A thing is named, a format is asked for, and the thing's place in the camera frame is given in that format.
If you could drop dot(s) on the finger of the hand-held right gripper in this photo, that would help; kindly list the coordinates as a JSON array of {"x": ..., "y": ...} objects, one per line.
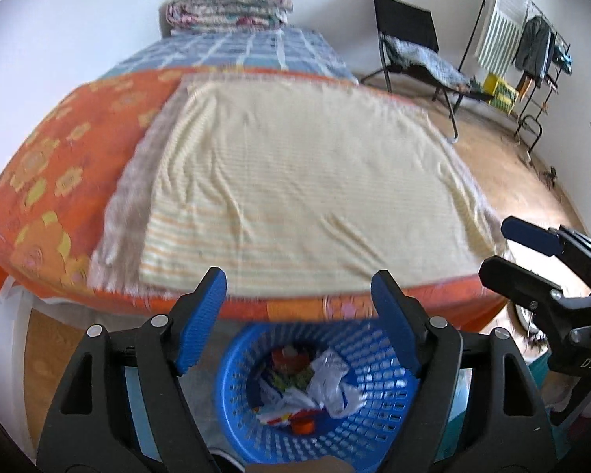
[
  {"x": 514, "y": 281},
  {"x": 529, "y": 236}
]

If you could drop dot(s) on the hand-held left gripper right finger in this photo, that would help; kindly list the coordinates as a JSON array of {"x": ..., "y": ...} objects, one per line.
[{"x": 394, "y": 325}]

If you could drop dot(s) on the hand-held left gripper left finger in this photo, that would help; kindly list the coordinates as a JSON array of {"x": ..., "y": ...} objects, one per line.
[{"x": 202, "y": 325}]

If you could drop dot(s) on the blue plastic basket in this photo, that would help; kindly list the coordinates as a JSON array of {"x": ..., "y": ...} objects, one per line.
[{"x": 241, "y": 379}]

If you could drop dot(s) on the white plastic bag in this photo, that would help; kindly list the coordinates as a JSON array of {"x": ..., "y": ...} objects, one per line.
[{"x": 332, "y": 384}]

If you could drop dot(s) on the red snack packet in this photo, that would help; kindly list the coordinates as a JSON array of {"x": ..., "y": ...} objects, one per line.
[{"x": 290, "y": 358}]

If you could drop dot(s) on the orange bottle cap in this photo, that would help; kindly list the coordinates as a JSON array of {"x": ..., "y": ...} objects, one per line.
[{"x": 304, "y": 427}]

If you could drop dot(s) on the black metal drying rack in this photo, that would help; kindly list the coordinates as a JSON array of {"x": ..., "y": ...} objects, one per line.
[{"x": 527, "y": 113}]

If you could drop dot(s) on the yellow plastic crate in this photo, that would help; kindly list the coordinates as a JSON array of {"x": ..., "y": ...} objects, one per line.
[{"x": 501, "y": 91}]

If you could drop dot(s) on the striped yellow towel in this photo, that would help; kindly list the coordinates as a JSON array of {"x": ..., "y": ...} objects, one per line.
[{"x": 300, "y": 182}]

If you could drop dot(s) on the teal hanging cloth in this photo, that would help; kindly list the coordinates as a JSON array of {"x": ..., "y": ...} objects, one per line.
[{"x": 564, "y": 59}]

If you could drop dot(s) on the dark hanging garment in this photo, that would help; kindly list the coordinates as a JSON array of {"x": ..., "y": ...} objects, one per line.
[{"x": 534, "y": 47}]

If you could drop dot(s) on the patterned grey cloth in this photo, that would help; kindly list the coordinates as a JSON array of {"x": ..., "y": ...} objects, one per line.
[{"x": 428, "y": 61}]

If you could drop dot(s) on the orange floral bed sheet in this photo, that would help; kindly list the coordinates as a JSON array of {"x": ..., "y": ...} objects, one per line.
[{"x": 54, "y": 157}]

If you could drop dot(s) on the black folding chair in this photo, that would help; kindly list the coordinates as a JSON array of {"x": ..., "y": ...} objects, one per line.
[{"x": 404, "y": 17}]

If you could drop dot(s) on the blue checked bed sheet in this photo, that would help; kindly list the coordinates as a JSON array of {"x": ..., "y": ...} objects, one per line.
[{"x": 226, "y": 51}]

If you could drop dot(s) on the folded floral quilt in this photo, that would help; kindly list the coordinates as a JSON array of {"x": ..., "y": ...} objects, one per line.
[{"x": 226, "y": 7}]

